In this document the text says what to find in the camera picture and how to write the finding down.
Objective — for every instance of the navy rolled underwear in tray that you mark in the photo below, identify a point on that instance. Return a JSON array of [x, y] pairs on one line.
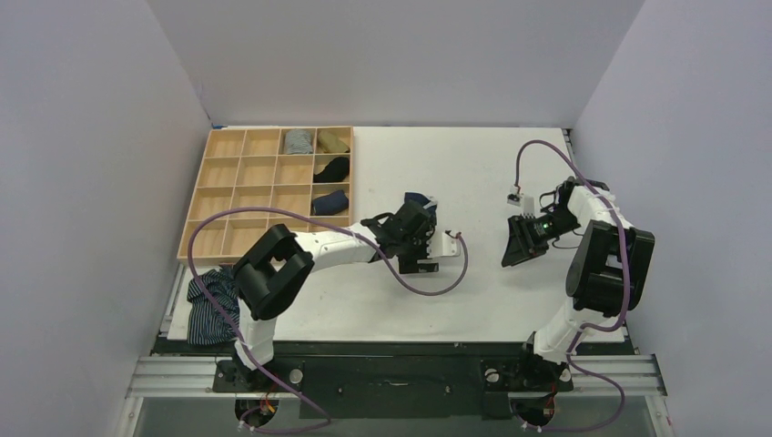
[[330, 204]]

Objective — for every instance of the navy white-trimmed bear underwear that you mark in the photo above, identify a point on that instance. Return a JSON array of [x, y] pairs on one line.
[[422, 200]]

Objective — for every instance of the grey striped rolled underwear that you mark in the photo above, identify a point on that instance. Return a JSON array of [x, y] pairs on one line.
[[298, 142]]

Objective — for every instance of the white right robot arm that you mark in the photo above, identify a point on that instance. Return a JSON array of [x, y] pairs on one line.
[[605, 279]]

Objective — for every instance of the olive rolled underwear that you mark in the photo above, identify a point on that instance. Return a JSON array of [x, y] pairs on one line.
[[330, 143]]

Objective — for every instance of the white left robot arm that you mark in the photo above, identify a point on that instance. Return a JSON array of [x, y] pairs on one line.
[[269, 277]]

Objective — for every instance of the wooden compartment organizer tray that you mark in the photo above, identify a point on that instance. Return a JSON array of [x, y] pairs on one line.
[[247, 184]]

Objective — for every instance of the aluminium rail base frame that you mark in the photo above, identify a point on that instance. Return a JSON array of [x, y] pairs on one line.
[[347, 380]]

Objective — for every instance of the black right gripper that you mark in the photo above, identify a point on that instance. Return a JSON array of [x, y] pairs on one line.
[[522, 236]]

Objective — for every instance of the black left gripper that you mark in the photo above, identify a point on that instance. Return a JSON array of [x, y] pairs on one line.
[[413, 265]]

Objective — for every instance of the navy striped crumpled underwear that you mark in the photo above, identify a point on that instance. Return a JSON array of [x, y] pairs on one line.
[[206, 326]]

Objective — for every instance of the black rolled underwear in tray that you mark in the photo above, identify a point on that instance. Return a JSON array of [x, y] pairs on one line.
[[334, 172]]

